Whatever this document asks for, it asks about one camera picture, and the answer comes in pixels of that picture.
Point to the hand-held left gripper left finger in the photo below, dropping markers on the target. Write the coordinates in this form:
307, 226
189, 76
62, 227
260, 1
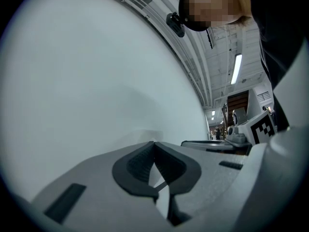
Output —
96, 178

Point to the white cabinet with vent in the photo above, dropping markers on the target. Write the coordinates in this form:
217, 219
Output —
262, 100

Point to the long ceiling light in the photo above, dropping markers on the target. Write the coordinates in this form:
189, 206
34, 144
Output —
236, 69

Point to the black head-worn camera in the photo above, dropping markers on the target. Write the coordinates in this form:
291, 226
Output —
175, 23

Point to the person's head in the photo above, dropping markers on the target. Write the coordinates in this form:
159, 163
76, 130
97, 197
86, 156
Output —
210, 1

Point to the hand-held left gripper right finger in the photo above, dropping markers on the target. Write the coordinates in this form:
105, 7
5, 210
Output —
207, 173

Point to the dark ceiling vent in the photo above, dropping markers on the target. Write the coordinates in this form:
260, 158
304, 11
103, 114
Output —
210, 39

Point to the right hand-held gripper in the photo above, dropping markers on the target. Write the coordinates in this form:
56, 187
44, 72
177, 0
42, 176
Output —
246, 132

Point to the brown door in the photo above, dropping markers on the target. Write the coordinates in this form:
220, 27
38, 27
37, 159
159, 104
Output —
239, 103

